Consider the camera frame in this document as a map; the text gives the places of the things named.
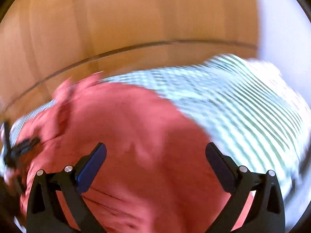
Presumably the red puffer jacket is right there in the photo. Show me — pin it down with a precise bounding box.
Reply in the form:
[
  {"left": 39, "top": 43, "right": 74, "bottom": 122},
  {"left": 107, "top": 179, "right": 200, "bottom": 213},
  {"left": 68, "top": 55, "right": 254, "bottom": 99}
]
[{"left": 18, "top": 74, "right": 230, "bottom": 232}]

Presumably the green white checkered bedspread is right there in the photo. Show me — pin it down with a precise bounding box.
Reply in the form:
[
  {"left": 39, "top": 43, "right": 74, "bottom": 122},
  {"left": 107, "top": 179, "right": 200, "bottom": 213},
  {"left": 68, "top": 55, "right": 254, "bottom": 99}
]
[{"left": 1, "top": 55, "right": 310, "bottom": 232}]

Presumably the wooden wardrobe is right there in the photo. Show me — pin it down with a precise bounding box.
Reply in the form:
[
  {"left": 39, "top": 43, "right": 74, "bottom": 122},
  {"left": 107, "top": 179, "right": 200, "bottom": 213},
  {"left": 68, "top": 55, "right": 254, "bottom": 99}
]
[{"left": 1, "top": 0, "right": 259, "bottom": 121}]

